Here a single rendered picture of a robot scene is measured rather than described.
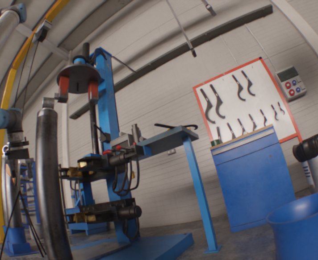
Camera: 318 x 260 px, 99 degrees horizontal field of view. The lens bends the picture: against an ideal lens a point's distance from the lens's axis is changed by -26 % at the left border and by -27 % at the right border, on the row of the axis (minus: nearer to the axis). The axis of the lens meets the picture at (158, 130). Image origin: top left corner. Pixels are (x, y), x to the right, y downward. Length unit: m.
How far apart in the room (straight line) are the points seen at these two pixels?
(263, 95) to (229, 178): 1.81
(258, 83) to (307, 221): 2.97
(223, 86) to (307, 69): 1.66
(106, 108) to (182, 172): 1.81
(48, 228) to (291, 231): 1.49
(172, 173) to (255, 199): 1.94
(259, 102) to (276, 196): 1.80
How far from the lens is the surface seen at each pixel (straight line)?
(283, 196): 1.93
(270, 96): 3.29
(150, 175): 3.69
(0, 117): 0.89
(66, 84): 2.24
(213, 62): 3.77
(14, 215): 2.79
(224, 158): 1.93
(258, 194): 1.91
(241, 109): 3.22
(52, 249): 1.58
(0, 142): 4.30
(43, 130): 1.70
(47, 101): 1.88
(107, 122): 2.27
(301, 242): 0.65
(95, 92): 2.29
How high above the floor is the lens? 0.56
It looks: 21 degrees up
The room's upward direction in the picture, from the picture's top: 13 degrees counter-clockwise
